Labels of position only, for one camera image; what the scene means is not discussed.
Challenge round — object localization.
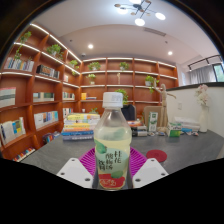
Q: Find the window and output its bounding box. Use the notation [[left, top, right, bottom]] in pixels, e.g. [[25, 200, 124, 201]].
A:
[[213, 63, 224, 83]]

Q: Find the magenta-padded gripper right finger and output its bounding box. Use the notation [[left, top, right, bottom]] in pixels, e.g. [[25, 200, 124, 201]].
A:
[[127, 146, 170, 190]]

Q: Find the white vase with flowers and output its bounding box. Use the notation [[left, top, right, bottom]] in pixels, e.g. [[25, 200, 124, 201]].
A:
[[194, 83, 211, 134]]

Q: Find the green and white box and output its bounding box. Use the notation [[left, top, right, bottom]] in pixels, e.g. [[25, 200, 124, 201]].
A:
[[166, 122, 183, 138]]

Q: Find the stack of dark books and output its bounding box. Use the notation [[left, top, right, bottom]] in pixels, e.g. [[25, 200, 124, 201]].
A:
[[127, 119, 149, 138]]

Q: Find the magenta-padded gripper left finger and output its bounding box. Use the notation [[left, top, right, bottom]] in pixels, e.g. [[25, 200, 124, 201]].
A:
[[56, 147, 101, 190]]

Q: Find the green and white carton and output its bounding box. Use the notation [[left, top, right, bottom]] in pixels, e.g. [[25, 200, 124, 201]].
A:
[[147, 111, 158, 133]]

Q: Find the brown wooden shelf unit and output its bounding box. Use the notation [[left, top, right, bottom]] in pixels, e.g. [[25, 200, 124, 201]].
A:
[[0, 22, 179, 161]]

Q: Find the clear yellow drink bottle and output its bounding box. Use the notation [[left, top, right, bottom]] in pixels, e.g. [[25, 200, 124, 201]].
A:
[[93, 91, 133, 192]]

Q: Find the wooden artist mannequin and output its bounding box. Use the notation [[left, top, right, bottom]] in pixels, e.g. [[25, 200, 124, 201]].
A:
[[156, 83, 177, 134]]

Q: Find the black ceiling track rail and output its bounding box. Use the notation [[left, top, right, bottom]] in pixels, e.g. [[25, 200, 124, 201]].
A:
[[186, 54, 223, 72]]

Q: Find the white tissue pack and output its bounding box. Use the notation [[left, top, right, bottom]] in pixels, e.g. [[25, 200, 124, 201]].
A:
[[173, 116, 201, 132]]

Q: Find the flat round red coaster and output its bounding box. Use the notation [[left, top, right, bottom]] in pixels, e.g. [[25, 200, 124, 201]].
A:
[[145, 149, 168, 164]]

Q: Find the stack of colourful books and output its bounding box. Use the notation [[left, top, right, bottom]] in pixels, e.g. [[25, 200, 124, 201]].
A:
[[60, 113, 101, 142]]

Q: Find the branched ceiling lamp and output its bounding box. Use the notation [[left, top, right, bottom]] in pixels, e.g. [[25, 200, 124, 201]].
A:
[[113, 0, 167, 27]]

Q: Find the dark office chair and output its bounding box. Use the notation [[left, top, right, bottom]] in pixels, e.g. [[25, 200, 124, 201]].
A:
[[121, 104, 137, 122]]

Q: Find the grey curtain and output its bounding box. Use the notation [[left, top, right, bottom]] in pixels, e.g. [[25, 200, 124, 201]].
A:
[[189, 64, 218, 85]]

